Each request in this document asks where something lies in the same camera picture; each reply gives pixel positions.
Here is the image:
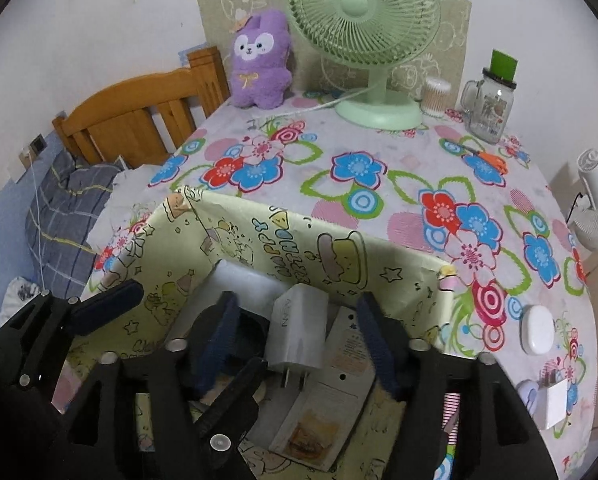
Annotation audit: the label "white square charger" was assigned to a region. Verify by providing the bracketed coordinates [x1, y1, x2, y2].
[533, 378, 569, 430]

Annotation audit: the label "black round lens cap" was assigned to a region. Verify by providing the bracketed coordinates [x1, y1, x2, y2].
[186, 304, 271, 362]

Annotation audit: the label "white remote control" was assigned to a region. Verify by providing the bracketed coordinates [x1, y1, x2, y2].
[268, 307, 375, 471]

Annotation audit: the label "yellow patterned storage box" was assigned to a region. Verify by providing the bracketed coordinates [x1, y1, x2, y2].
[65, 185, 461, 480]

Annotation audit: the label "white oval earbud case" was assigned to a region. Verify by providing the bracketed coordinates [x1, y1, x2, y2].
[520, 304, 555, 356]

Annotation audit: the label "white 45W charger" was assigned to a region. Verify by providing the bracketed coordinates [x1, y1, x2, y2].
[265, 284, 329, 390]

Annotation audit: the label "lavender round tape measure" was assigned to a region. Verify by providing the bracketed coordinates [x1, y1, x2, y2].
[517, 379, 540, 416]

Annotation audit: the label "blue plaid bedding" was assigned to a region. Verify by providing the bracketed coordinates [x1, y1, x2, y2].
[0, 151, 124, 325]

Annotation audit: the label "wooden chair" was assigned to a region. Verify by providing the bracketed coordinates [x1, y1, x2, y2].
[52, 46, 229, 167]

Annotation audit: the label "floral tablecloth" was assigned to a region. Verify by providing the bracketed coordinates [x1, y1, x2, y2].
[93, 94, 597, 479]

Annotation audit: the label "white standing fan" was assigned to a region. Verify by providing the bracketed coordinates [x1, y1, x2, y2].
[569, 148, 598, 252]

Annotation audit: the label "purple plush bunny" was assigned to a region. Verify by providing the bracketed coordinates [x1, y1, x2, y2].
[228, 9, 292, 110]

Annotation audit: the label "glass mason jar mug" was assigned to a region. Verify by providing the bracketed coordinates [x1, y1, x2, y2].
[460, 68, 517, 144]

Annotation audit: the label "cotton swab container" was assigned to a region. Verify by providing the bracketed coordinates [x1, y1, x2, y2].
[419, 76, 452, 118]

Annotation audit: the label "green cup on jar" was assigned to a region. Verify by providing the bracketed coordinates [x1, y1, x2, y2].
[490, 50, 518, 82]

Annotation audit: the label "beige cartoon board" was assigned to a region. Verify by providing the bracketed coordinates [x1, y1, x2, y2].
[198, 0, 471, 102]

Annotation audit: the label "green desk fan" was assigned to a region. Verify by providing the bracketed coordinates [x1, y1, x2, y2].
[287, 0, 441, 131]

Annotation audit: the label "orange handled scissors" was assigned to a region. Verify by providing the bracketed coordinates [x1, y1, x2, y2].
[463, 145, 508, 176]

